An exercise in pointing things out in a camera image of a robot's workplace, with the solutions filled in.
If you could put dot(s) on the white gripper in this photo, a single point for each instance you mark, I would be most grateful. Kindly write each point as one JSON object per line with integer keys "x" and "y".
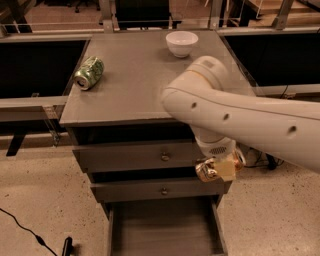
{"x": 218, "y": 150}

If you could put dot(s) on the crushed orange soda can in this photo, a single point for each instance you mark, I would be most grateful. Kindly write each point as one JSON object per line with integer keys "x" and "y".
{"x": 205, "y": 169}

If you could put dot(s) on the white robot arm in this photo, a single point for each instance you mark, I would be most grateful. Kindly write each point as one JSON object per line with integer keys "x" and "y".
{"x": 222, "y": 113}

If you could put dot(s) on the brass top drawer knob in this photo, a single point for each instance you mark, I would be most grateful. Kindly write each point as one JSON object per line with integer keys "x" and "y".
{"x": 165, "y": 157}

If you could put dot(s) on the brass drawer knob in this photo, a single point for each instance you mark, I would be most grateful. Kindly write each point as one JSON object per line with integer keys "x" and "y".
{"x": 164, "y": 191}
{"x": 165, "y": 157}

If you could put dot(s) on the brass middle drawer knob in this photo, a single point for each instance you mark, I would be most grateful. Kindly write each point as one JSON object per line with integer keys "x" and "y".
{"x": 164, "y": 191}

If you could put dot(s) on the grey wooden drawer cabinet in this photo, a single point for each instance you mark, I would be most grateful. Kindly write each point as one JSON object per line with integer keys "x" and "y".
{"x": 140, "y": 161}

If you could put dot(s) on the grey top drawer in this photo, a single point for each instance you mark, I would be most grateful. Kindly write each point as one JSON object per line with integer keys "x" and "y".
{"x": 137, "y": 155}

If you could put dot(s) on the grey open bottom drawer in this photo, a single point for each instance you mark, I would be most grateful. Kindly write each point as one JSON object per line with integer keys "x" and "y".
{"x": 166, "y": 227}

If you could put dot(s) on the grey middle drawer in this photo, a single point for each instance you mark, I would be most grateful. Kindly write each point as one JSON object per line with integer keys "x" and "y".
{"x": 148, "y": 189}

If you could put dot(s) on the crushed green soda can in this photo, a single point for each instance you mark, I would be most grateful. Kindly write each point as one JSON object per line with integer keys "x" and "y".
{"x": 89, "y": 73}

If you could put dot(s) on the white ceramic bowl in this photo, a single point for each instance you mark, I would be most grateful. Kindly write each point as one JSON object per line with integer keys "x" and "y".
{"x": 181, "y": 43}

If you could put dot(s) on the grey metal railing frame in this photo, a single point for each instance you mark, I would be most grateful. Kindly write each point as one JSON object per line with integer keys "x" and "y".
{"x": 33, "y": 103}

